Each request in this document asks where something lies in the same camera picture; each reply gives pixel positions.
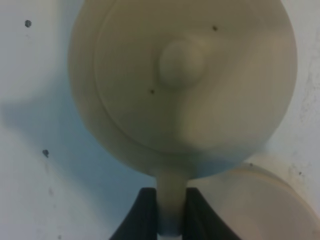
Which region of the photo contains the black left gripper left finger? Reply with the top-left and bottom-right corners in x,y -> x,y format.
110,187 -> 158,240

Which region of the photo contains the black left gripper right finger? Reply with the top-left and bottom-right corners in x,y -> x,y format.
182,187 -> 241,240

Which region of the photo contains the beige ceramic teapot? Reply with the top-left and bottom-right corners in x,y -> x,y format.
68,0 -> 297,237

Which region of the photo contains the large beige teapot saucer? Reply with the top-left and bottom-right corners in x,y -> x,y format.
188,163 -> 320,240

